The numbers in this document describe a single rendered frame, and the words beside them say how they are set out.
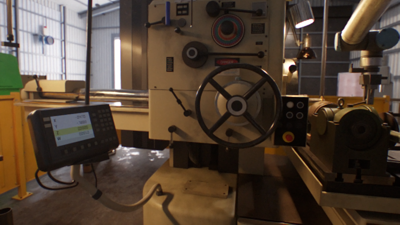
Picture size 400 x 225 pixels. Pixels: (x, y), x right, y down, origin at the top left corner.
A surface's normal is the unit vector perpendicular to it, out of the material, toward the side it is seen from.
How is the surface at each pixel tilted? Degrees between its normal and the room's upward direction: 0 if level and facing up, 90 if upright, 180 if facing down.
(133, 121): 90
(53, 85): 90
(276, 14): 90
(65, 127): 71
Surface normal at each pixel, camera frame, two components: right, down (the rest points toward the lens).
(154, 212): -0.60, 0.05
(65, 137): 0.85, -0.28
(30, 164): 0.98, 0.03
